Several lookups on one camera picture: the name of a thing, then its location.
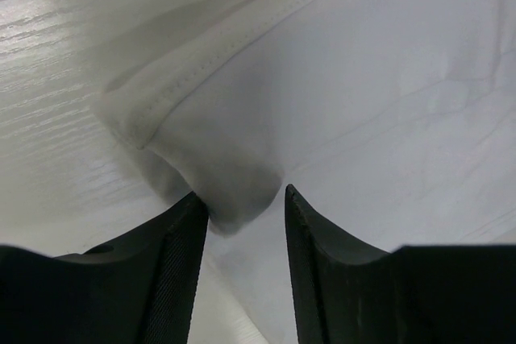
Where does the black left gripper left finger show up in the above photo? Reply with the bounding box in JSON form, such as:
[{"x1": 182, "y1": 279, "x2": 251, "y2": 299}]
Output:
[{"x1": 1, "y1": 193, "x2": 208, "y2": 343}]

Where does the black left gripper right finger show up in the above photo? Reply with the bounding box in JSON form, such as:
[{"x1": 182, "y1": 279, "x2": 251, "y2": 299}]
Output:
[{"x1": 285, "y1": 185, "x2": 515, "y2": 343}]

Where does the white skirt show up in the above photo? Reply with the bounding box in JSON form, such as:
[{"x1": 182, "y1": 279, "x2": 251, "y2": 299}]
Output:
[{"x1": 95, "y1": 0, "x2": 515, "y2": 343}]

